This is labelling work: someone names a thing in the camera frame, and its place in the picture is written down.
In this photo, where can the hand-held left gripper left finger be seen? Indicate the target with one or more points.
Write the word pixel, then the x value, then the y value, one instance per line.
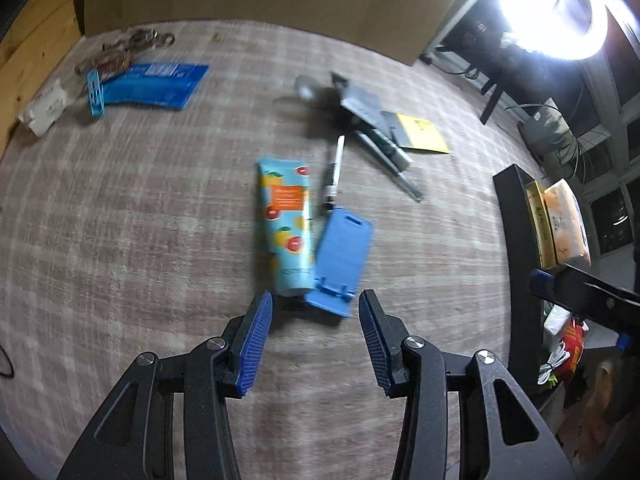
pixel 255 345

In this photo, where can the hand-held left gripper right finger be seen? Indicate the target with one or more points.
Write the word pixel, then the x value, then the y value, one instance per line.
pixel 375 345

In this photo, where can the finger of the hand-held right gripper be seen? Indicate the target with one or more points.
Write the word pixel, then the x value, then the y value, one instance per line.
pixel 542 285
pixel 595 290

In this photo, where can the black storage box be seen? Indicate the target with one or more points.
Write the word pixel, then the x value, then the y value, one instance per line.
pixel 520 250

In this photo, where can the blue phone stand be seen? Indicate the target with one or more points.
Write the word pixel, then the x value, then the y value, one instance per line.
pixel 342 250

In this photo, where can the teal hand cream tube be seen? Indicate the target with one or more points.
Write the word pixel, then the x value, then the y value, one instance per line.
pixel 285 220

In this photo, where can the plaid cloth covered desktop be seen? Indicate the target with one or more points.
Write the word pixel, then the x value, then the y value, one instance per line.
pixel 125 235

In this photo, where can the small white packet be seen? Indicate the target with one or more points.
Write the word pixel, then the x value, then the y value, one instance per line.
pixel 555 320

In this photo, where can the yellow gold box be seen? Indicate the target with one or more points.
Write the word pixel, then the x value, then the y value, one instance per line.
pixel 540 225

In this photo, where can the red snack packet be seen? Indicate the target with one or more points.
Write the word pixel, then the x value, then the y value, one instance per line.
pixel 575 355

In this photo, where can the orange tissue pack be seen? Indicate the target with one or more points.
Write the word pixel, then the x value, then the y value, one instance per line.
pixel 567 220

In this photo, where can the potted plant white pot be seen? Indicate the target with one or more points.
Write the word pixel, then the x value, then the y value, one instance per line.
pixel 542 127

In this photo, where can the black and white pen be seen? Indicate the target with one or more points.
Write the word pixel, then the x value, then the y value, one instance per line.
pixel 334 165

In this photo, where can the black tripod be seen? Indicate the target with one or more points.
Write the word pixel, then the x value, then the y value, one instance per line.
pixel 492 102

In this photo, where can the black and yellow packet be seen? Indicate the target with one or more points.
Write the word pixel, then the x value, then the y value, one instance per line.
pixel 422 132

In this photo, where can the green tube white cap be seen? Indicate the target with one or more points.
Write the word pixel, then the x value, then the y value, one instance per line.
pixel 392 150

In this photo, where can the plain grey pouch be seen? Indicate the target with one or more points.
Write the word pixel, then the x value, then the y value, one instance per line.
pixel 362 105

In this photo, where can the metal spoon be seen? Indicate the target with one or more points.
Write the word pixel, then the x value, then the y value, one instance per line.
pixel 306 89

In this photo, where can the blue flat packet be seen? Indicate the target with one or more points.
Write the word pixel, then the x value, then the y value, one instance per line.
pixel 155 82

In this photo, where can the cyan plastic stand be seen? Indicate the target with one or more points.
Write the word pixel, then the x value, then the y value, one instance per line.
pixel 95 97

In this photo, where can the white tissue pack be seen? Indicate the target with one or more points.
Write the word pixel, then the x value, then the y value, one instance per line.
pixel 45 110

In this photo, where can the bunch of keys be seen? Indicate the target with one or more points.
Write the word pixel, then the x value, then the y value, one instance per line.
pixel 140 40

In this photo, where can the pine wood board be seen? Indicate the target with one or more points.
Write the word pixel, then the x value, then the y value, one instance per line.
pixel 35 50

